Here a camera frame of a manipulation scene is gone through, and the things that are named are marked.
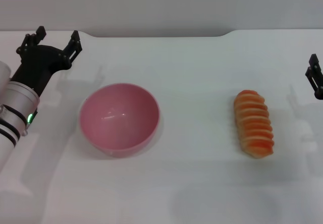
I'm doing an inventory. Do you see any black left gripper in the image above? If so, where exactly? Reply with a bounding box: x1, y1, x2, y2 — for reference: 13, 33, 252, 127
10, 26, 83, 96

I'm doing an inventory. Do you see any pink plastic bowl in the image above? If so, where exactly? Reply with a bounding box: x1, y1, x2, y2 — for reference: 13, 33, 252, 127
79, 82, 161, 158

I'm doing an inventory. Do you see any orange ridged bread loaf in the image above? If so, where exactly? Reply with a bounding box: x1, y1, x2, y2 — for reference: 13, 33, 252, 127
233, 89, 275, 159

